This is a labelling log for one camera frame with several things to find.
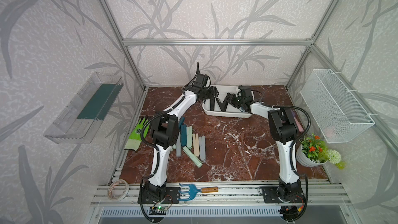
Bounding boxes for grey-blue pruning pliers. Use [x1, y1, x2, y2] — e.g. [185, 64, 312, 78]
[199, 136, 206, 161]

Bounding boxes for mint pruning pliers diagonal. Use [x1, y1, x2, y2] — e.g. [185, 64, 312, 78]
[183, 146, 203, 168]

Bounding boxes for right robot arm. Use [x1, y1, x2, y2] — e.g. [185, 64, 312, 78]
[219, 86, 311, 203]

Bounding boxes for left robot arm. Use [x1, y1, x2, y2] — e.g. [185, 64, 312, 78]
[140, 72, 219, 203]

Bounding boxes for white rectangular storage box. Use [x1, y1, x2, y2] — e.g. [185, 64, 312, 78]
[202, 85, 252, 118]

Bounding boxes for open teal pruning pliers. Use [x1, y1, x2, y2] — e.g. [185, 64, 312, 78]
[178, 117, 185, 128]

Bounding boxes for teal pruning pliers middle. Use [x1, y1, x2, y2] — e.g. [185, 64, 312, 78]
[180, 124, 187, 147]

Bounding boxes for mint pruning pliers upright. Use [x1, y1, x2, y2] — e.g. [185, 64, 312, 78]
[186, 126, 193, 149]

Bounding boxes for grey pruning pliers left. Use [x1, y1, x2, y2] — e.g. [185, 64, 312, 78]
[176, 134, 182, 157]

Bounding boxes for purple pink silicone spatula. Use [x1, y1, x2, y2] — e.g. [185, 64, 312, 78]
[293, 112, 304, 133]

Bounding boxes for green gardening glove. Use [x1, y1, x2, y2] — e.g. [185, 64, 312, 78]
[124, 116, 149, 151]

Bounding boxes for potted artificial flower plant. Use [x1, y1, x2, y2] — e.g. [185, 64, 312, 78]
[296, 134, 346, 170]

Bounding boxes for blue garden hand fork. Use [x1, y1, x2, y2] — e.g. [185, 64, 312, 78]
[178, 183, 219, 201]

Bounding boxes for white wire mesh basket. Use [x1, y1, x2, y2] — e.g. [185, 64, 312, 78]
[301, 68, 375, 144]

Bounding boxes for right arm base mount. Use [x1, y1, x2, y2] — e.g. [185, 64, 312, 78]
[259, 185, 306, 204]

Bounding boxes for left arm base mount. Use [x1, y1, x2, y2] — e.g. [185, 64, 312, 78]
[138, 187, 180, 204]

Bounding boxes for clear plastic wall shelf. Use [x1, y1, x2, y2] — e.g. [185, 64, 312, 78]
[44, 72, 124, 144]

